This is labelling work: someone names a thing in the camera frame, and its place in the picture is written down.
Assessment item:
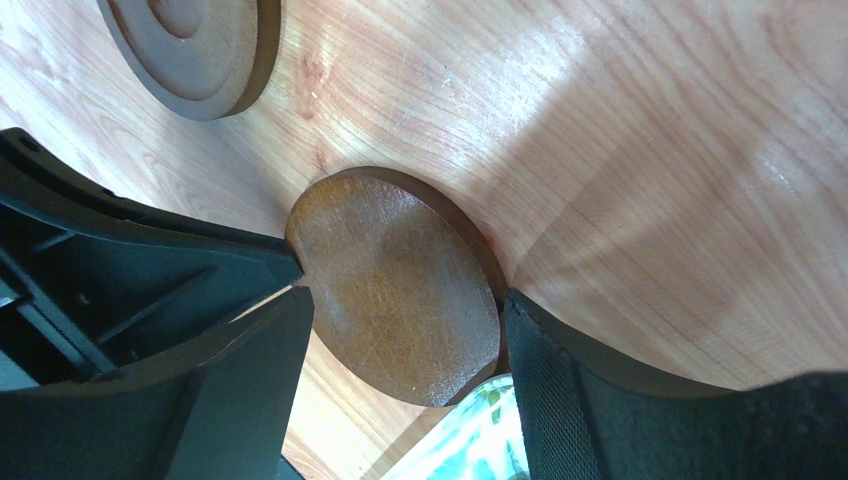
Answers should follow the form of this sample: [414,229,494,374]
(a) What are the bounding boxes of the plain dark brown coaster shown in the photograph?
[285,166,508,407]

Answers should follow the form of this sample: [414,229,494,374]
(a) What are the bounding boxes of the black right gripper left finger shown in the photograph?
[1,287,314,479]

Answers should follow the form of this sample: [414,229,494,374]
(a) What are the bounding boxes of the ringed brown coaster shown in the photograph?
[98,0,285,121]

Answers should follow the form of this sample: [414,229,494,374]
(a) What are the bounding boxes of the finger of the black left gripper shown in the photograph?
[1,127,302,390]

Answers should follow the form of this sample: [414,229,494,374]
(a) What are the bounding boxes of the floral white serving tray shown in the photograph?
[383,374,530,479]

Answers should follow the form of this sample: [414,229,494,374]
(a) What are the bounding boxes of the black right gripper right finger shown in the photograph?
[505,289,847,479]

